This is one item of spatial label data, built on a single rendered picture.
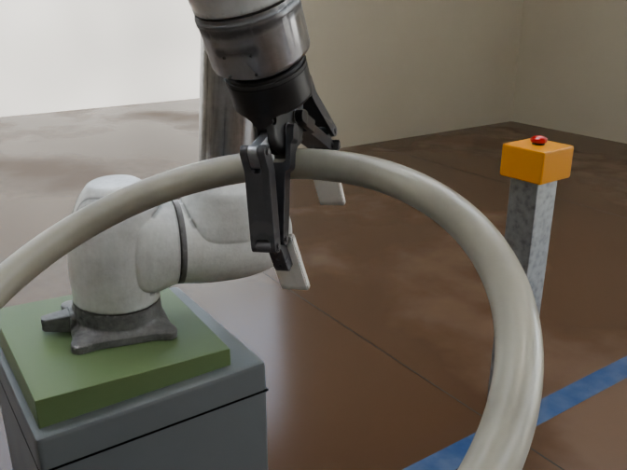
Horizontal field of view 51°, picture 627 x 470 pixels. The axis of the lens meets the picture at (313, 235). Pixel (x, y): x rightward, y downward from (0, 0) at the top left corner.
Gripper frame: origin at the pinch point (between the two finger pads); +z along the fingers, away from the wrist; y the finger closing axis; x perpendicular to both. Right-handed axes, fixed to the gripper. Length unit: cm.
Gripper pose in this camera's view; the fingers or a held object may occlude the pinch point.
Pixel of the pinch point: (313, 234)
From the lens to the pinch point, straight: 71.0
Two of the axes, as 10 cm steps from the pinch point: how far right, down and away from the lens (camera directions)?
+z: 2.2, 7.5, 6.2
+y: -3.0, 6.6, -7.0
